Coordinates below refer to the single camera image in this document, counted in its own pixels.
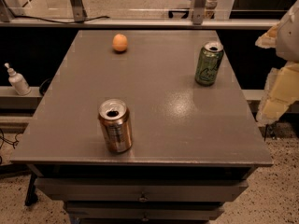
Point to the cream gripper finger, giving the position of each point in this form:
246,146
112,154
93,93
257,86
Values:
280,91
269,39

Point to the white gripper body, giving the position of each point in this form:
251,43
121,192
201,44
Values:
290,36

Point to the orange fruit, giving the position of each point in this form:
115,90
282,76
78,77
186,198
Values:
120,43

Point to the green soda can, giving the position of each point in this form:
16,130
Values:
209,62

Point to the orange soda can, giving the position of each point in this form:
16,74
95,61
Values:
114,118

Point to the grey drawer cabinet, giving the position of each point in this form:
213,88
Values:
157,200

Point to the white pump bottle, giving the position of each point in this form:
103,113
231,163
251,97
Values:
17,81

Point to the grey metal bracket right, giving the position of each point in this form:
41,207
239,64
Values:
198,14

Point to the grey metal bracket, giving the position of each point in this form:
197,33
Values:
198,14
79,12

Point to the grey metal bracket left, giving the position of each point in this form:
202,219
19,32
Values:
79,12

